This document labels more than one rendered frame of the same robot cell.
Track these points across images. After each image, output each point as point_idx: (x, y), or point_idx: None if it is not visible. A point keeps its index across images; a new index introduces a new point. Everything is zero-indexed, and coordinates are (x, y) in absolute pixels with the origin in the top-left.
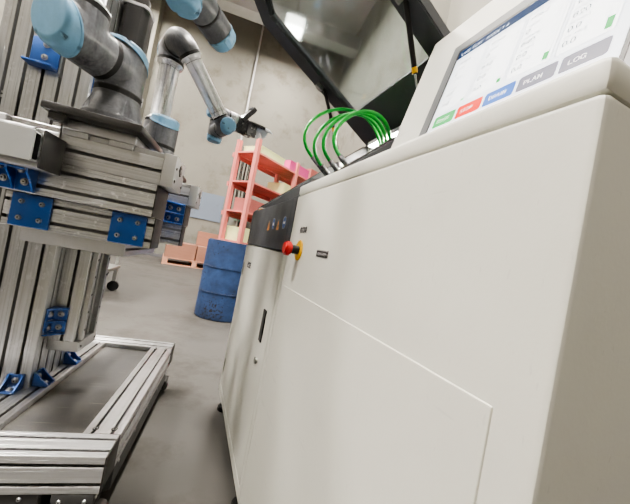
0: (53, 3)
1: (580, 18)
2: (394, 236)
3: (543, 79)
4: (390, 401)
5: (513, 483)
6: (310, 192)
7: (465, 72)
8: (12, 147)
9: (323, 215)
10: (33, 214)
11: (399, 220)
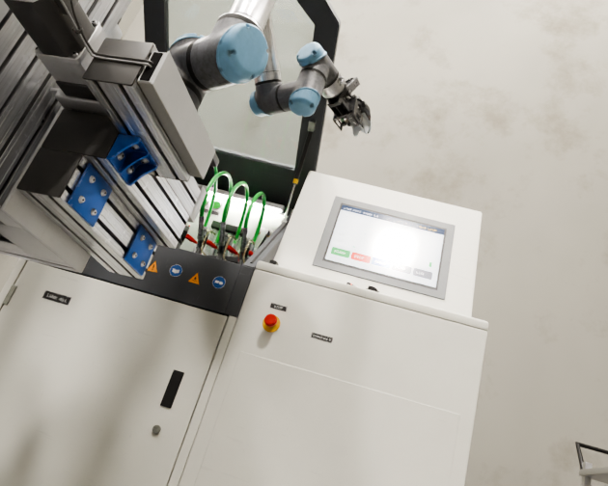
0: (259, 47)
1: (418, 251)
2: (405, 346)
3: (405, 272)
4: (411, 422)
5: (466, 434)
6: (283, 276)
7: (351, 226)
8: (202, 162)
9: (317, 307)
10: (93, 202)
11: (408, 339)
